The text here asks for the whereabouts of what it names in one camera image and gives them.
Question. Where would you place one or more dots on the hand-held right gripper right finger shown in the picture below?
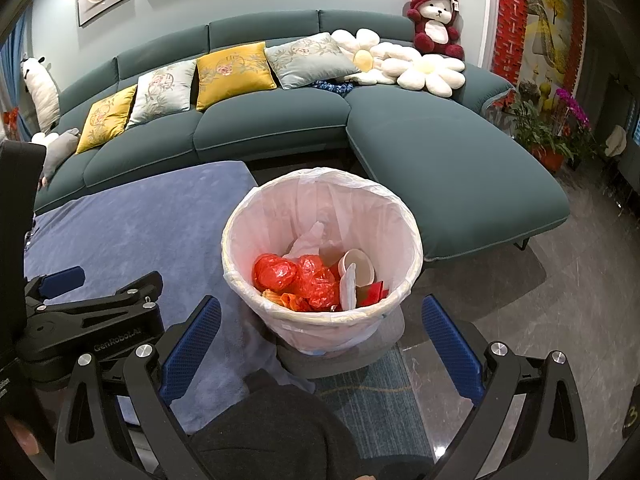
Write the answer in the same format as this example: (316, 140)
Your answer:
(452, 350)

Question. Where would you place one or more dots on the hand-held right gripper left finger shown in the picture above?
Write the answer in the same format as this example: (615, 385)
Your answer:
(192, 345)

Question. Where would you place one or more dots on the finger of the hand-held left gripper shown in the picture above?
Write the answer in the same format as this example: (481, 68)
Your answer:
(62, 277)
(100, 297)

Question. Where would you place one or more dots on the red plastic bag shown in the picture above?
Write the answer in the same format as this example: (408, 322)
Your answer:
(272, 272)

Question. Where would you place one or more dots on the white paper scrap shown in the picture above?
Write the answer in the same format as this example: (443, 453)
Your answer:
(348, 287)

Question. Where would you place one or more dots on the red paper cup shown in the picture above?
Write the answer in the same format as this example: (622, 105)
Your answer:
(357, 267)

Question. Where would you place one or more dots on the white lined waste bin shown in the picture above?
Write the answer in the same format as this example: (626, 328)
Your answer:
(280, 220)

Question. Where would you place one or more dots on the white tissue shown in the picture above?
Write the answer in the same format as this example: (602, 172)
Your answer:
(307, 242)

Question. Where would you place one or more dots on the blue plush blanket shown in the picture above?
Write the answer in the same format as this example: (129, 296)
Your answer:
(150, 220)

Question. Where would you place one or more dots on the blue grey floor rug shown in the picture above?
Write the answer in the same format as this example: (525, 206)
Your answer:
(380, 410)

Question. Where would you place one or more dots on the person's dark trouser leg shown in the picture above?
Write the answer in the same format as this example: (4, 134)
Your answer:
(270, 435)

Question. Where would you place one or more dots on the grey plush animal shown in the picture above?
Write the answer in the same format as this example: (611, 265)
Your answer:
(60, 152)

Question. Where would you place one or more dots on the white flower cushion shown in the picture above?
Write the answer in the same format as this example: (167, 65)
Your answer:
(400, 55)
(45, 139)
(430, 77)
(350, 42)

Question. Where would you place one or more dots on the yellow embroidered cushion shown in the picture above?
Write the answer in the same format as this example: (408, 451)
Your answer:
(235, 75)
(105, 120)

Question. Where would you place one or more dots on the red bow decoration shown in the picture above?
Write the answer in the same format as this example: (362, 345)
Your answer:
(11, 120)

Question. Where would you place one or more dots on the white panda plush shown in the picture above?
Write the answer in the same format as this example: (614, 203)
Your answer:
(42, 92)

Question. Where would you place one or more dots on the grey embroidered cushion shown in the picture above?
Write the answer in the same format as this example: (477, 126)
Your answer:
(162, 92)
(307, 60)

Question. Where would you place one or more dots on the blue curtain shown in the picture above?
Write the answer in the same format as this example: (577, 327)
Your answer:
(17, 60)

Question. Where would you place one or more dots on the teal corner sofa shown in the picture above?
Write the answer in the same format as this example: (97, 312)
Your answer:
(270, 130)

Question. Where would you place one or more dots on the green potted plant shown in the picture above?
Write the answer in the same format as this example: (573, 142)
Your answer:
(537, 127)

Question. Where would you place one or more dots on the white cloth bundle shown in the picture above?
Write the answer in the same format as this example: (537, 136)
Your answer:
(616, 141)

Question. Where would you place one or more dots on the purple orchid plant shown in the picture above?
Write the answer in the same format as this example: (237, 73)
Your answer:
(575, 110)

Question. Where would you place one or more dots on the blue beaded item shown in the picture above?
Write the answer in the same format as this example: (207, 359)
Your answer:
(332, 86)

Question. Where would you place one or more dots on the red and white teddy bear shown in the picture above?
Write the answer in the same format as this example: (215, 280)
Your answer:
(435, 25)

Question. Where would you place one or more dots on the red lattice wall panel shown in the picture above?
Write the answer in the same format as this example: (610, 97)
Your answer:
(510, 25)

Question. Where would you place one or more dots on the yellow tree wall painting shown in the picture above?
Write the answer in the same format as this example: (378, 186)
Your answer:
(550, 25)

